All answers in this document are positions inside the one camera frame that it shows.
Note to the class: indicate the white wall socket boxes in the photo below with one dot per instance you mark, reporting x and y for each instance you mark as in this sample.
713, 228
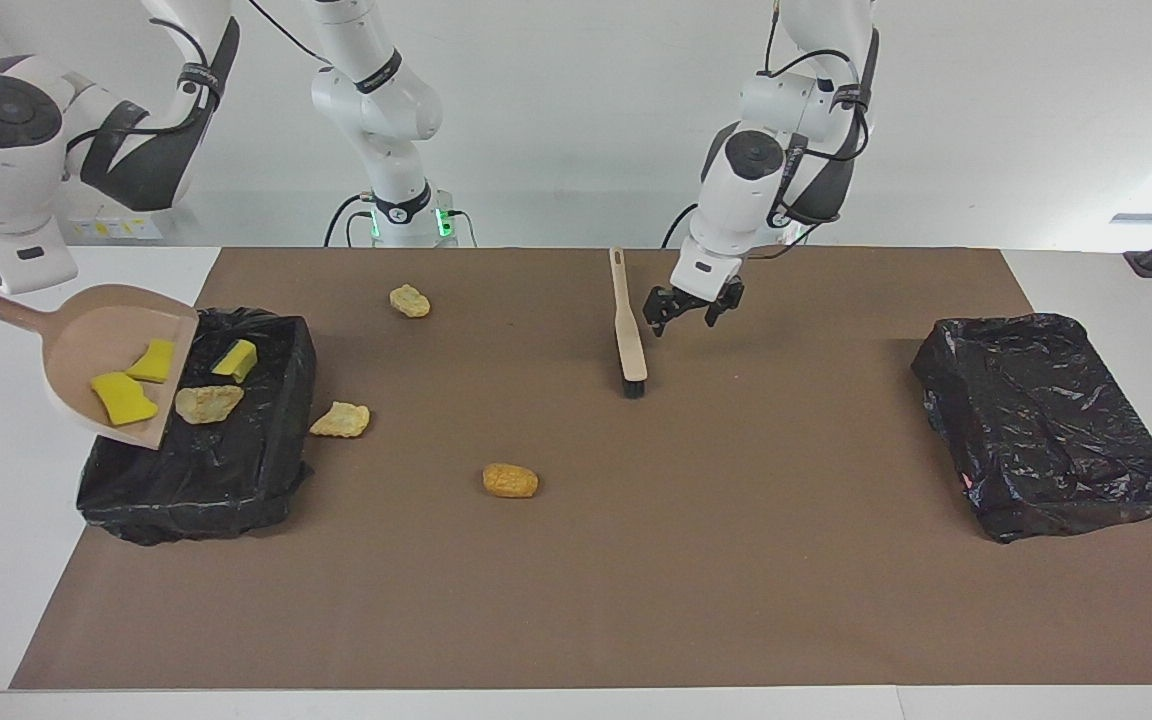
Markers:
121, 228

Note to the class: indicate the beige plastic dustpan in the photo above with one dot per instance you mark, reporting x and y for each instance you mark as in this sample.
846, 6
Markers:
86, 330

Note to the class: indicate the small yellow sponge piece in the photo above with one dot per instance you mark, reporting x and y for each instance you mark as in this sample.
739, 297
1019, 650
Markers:
154, 362

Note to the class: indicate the golden crinkled chip piece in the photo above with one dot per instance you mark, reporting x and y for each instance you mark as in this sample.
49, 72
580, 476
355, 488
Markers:
409, 301

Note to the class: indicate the notched yellow sponge piece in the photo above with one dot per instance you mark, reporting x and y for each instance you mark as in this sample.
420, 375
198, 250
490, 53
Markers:
236, 360

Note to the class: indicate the brown table mat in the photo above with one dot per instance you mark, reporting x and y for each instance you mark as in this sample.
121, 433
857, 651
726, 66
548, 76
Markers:
536, 620

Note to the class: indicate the pale cream chip piece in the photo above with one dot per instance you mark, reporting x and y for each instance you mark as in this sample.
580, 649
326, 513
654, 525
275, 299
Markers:
341, 420

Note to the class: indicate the large yellow sponge piece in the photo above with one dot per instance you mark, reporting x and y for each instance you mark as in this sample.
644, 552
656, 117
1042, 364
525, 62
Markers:
124, 400

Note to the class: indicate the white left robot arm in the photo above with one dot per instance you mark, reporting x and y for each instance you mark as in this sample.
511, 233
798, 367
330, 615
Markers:
751, 170

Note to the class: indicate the beige stone-like chunk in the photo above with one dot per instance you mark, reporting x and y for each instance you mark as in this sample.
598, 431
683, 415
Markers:
208, 403

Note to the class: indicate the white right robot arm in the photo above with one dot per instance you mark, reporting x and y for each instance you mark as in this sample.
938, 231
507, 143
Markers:
6, 130

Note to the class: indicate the beige brush with black bristles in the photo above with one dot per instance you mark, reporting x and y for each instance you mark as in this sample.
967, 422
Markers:
626, 330

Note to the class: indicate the orange-brown nugget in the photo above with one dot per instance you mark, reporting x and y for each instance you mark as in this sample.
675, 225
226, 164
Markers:
510, 481

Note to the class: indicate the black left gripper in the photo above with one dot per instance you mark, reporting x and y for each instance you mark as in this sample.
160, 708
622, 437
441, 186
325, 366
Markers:
691, 300

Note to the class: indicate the black bag lined bin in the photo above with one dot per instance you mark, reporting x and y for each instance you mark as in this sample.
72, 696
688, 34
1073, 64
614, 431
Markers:
236, 470
1046, 430

